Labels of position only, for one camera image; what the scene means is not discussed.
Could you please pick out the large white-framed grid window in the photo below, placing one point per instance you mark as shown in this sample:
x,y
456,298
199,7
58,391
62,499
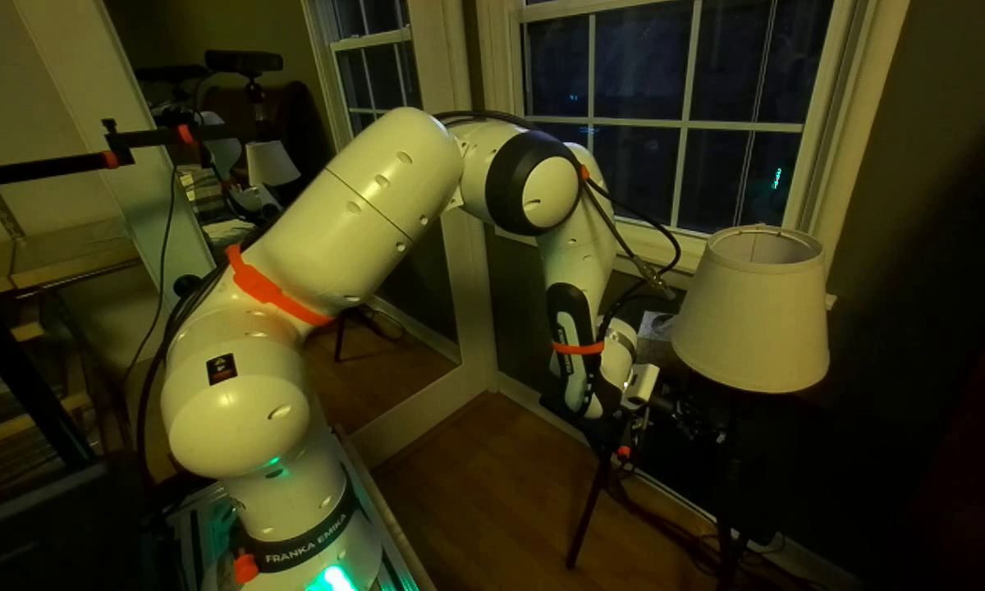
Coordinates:
x,y
691,120

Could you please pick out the table lamp with cream shade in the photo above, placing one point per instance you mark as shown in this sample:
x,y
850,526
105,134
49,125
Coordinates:
x,y
753,317

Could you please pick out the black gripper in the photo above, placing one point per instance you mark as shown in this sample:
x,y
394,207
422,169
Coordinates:
x,y
632,428

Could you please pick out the black metal frame bar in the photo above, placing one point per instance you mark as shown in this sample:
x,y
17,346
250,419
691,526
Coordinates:
x,y
43,164

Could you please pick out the small white-framed window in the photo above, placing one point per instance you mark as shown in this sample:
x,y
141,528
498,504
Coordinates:
x,y
377,55

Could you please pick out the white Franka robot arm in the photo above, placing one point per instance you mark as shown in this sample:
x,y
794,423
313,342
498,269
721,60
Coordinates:
x,y
364,217

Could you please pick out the small white background lampshade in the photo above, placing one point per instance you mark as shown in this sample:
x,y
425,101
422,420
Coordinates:
x,y
274,164

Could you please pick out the black nightstand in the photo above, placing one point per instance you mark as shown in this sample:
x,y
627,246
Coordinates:
x,y
691,461

